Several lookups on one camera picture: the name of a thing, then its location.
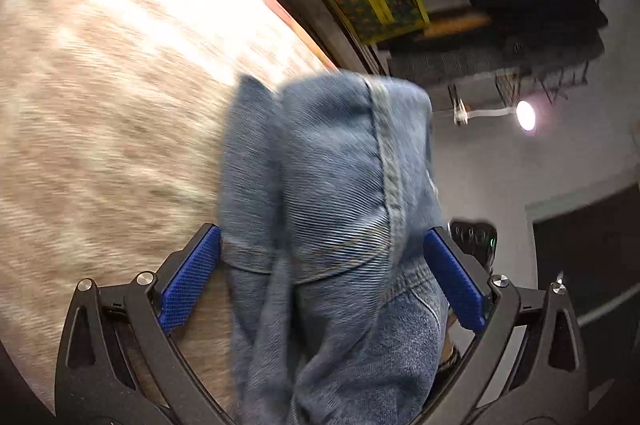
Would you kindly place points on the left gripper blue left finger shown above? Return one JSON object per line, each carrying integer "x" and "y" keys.
{"x": 183, "y": 276}

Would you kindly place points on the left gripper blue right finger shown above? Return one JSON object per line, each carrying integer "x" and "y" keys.
{"x": 467, "y": 299}

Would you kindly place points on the blue denim jacket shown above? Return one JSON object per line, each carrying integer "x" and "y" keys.
{"x": 326, "y": 195}

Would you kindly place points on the black metal clothes rack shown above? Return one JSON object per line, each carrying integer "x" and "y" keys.
{"x": 500, "y": 29}

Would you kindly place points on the white clip lamp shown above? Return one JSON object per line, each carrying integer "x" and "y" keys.
{"x": 523, "y": 112}

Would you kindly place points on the grey plaid hanging coat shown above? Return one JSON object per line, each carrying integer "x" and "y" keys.
{"x": 431, "y": 63}

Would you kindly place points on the yellow hanging scarf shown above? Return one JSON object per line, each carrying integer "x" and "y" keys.
{"x": 456, "y": 24}

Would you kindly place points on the beige checked bed mattress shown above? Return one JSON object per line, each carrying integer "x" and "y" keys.
{"x": 112, "y": 115}

